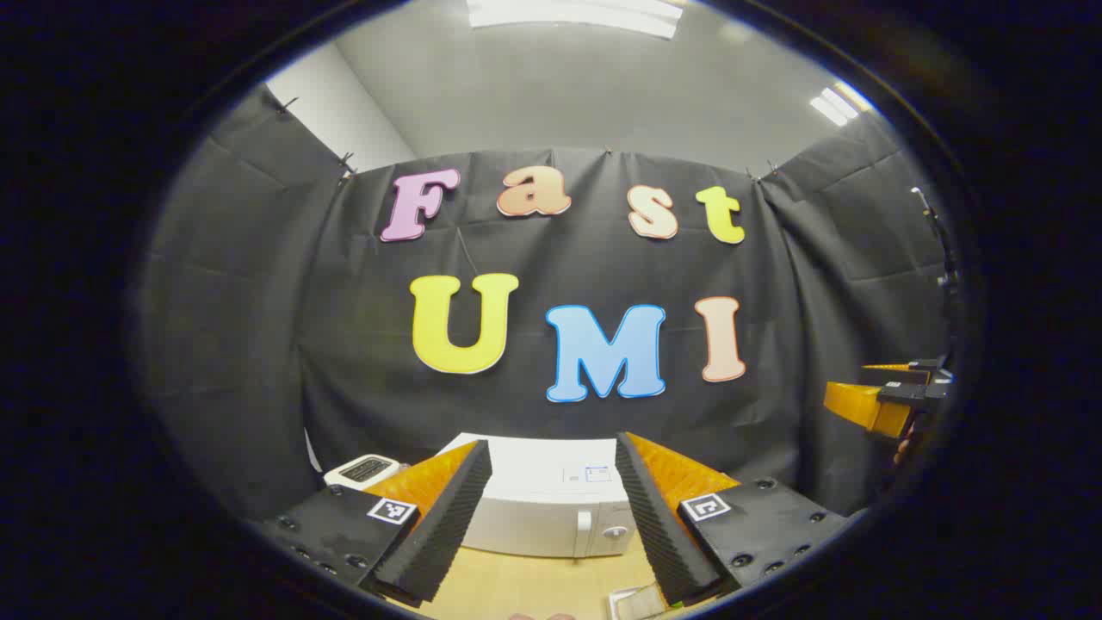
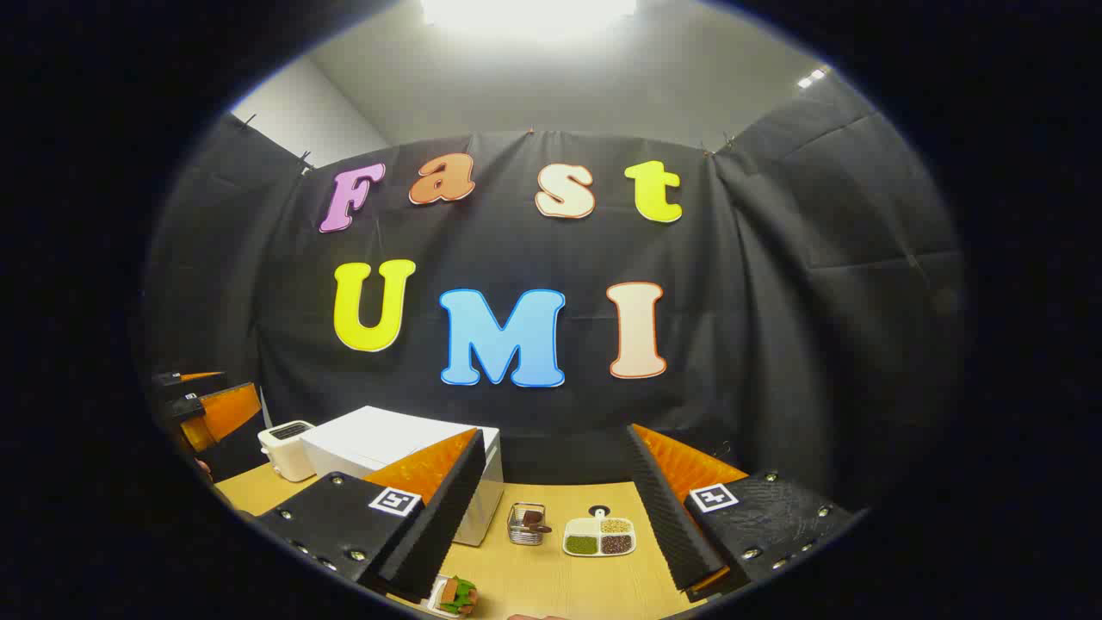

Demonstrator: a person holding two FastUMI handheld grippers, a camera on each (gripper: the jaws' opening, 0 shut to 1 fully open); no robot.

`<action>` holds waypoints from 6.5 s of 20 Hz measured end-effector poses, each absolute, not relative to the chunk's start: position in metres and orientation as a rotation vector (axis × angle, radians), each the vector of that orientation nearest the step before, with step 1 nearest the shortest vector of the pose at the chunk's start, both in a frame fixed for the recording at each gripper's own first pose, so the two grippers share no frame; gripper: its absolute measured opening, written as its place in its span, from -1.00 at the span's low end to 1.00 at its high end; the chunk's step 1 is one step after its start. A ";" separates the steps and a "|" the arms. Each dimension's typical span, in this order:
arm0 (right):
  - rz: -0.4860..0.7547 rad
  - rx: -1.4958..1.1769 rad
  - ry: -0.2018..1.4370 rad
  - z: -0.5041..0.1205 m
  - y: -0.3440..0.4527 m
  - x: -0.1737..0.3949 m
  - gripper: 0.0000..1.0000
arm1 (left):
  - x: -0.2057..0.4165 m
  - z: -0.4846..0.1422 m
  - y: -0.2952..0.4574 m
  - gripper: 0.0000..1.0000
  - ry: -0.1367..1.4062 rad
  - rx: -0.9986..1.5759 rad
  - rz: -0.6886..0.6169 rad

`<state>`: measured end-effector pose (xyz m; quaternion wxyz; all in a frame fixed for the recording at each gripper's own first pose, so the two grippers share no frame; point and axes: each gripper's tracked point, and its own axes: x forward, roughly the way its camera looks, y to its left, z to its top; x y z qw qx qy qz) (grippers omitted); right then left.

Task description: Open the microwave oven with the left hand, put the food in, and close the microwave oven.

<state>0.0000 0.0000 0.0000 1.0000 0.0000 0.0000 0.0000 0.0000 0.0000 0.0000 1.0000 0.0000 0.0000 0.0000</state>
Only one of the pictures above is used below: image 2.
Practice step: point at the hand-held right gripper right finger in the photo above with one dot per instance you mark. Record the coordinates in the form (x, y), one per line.
(667, 517)

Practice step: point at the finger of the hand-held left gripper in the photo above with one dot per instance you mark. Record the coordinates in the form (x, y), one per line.
(185, 409)
(185, 387)

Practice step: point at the sandwich with green lettuce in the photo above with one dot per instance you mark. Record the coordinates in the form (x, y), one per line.
(461, 594)

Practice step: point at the white toaster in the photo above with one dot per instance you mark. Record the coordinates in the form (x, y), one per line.
(288, 452)

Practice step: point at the wooden spoon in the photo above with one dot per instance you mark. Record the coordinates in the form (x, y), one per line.
(534, 518)

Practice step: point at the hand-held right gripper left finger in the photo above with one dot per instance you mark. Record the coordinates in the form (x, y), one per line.
(439, 525)

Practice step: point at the white divided plate with beans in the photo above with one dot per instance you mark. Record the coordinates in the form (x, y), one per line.
(598, 536)

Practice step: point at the white ribbed sandwich holder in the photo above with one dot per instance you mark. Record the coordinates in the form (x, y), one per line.
(433, 600)

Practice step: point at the white microwave oven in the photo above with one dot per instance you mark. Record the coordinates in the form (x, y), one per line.
(379, 439)

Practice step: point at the small ceiling spotlights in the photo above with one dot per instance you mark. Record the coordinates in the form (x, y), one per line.
(812, 78)

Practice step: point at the ceiling light panel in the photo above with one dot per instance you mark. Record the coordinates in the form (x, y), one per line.
(525, 13)

